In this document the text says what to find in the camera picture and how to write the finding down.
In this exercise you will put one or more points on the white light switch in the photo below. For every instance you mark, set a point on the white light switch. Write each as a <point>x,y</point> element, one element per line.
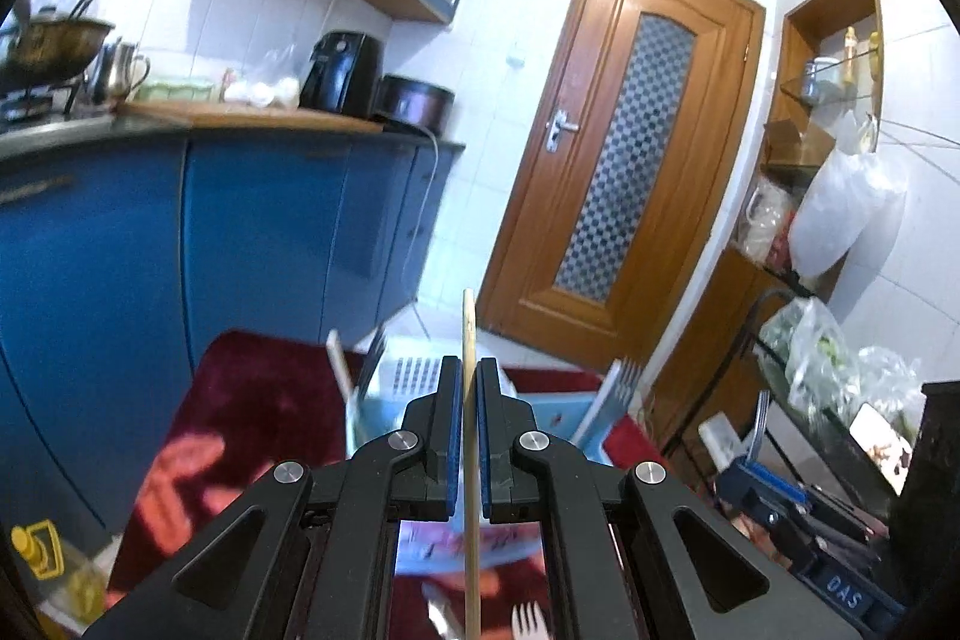
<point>515,61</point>

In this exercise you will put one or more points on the metal ladle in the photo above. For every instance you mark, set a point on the metal ladle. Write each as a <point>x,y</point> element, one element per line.
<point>84,3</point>

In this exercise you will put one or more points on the clear plastic bag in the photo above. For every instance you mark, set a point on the clear plastic bag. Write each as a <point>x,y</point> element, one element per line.
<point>817,355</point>

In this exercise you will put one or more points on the beige plastic fork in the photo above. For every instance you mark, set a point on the beige plastic fork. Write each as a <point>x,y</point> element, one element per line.
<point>529,621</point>

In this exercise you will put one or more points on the black panel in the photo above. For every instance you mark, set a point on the black panel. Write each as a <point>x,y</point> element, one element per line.
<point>930,520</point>

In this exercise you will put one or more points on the metal wok spatula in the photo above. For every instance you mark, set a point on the metal wok spatula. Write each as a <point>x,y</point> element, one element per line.
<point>21,21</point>

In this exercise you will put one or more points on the plastic bag on counter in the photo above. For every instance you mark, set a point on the plastic bag on counter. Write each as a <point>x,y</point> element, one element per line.
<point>266,81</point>

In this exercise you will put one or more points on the small steel pitcher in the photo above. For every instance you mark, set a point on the small steel pitcher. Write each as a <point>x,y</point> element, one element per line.
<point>116,74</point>

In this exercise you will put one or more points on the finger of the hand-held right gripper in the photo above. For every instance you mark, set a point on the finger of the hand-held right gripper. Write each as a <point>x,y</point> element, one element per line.
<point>750,509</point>
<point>776,481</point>

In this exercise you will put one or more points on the black air fryer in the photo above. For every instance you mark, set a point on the black air fryer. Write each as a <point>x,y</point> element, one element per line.
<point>341,74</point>

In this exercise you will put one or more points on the green container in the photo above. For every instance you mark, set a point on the green container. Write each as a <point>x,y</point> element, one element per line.
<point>176,90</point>

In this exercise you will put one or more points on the blue kitchen counter cabinet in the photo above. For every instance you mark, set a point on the blue kitchen counter cabinet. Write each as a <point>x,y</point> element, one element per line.
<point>225,235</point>

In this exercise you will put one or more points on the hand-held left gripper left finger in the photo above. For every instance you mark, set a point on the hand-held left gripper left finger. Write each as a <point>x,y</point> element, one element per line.
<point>450,460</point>

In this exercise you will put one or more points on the wooden cutting board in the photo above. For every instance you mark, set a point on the wooden cutting board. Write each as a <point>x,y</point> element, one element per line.
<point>262,119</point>

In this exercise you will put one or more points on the cardboard box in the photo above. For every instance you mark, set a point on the cardboard box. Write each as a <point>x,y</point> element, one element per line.
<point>799,141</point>

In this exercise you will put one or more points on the dark metal wok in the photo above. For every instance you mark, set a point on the dark metal wok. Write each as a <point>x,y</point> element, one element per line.
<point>56,48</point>

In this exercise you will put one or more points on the light blue utensil holder box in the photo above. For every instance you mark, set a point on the light blue utensil holder box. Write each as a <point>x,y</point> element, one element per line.
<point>405,377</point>

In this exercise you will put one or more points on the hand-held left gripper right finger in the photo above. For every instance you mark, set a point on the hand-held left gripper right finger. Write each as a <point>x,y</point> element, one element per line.
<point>486,460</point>

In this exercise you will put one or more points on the wooden door with glass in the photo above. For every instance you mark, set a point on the wooden door with glass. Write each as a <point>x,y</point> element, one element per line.
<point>585,85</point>

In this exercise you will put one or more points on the dark rice cooker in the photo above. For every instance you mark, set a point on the dark rice cooker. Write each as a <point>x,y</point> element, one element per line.
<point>412,104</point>

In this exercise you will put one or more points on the red flower printed blanket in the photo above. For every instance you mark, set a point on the red flower printed blanket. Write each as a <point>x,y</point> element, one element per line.
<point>225,400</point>

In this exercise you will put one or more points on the white power strip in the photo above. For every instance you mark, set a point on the white power strip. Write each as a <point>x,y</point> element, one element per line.
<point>720,441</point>

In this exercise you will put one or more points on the wooden wall shelf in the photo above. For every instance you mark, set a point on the wooden wall shelf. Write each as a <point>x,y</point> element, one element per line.
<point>795,48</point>

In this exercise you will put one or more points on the beige chopstick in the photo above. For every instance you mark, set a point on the beige chopstick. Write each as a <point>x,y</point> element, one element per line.
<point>341,366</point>

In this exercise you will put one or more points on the steel table knife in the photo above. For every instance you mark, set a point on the steel table knife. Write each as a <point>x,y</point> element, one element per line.
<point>446,617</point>

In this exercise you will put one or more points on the yellow capped oil bottle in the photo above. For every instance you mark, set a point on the yellow capped oil bottle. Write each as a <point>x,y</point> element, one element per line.
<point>45,550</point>

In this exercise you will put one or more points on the bamboo chopstick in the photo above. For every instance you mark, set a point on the bamboo chopstick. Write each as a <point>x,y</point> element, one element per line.
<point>470,340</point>

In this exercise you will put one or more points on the large white plastic bag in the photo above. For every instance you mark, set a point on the large white plastic bag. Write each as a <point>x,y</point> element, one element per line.
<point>847,212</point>

